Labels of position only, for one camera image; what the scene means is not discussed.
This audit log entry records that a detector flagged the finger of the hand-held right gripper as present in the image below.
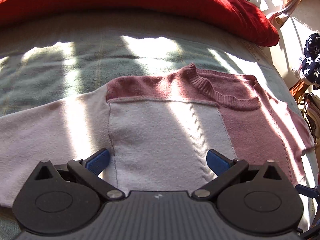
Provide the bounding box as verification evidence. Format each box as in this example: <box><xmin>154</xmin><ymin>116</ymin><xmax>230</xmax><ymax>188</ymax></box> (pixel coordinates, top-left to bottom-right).
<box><xmin>297</xmin><ymin>224</ymin><xmax>320</xmax><ymax>240</ymax></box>
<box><xmin>295</xmin><ymin>184</ymin><xmax>320</xmax><ymax>198</ymax></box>

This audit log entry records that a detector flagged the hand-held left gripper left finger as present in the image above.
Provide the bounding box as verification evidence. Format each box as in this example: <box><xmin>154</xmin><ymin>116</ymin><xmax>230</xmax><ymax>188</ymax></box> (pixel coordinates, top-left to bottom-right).
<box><xmin>34</xmin><ymin>148</ymin><xmax>125</xmax><ymax>202</ymax></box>

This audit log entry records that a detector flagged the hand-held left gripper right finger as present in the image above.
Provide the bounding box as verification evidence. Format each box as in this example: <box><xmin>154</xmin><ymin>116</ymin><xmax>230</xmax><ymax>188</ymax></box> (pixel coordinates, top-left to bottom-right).
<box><xmin>192</xmin><ymin>149</ymin><xmax>285</xmax><ymax>201</ymax></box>

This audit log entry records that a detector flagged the pink and white knit sweater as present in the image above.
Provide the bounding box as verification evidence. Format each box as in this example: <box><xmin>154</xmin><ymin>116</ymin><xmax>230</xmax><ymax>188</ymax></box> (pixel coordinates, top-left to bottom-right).
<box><xmin>0</xmin><ymin>63</ymin><xmax>315</xmax><ymax>208</ymax></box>

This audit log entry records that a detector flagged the wooden rack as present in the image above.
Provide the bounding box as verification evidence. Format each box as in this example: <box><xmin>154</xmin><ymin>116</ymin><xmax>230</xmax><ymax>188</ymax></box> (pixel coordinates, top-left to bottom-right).
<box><xmin>289</xmin><ymin>80</ymin><xmax>310</xmax><ymax>100</ymax></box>

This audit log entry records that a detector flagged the navy star print cloth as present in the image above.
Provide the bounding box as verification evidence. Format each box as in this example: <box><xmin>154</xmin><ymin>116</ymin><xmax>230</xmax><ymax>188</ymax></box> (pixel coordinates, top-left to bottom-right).
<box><xmin>299</xmin><ymin>32</ymin><xmax>320</xmax><ymax>87</ymax></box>

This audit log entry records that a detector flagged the red pillow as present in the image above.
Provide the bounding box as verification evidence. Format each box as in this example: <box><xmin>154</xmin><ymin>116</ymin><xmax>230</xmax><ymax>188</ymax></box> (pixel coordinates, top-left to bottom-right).
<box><xmin>0</xmin><ymin>0</ymin><xmax>280</xmax><ymax>47</ymax></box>

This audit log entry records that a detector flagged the pink fringed curtain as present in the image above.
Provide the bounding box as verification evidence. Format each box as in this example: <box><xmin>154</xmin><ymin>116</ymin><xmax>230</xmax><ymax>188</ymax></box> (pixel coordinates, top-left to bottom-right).
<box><xmin>267</xmin><ymin>0</ymin><xmax>313</xmax><ymax>28</ymax></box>

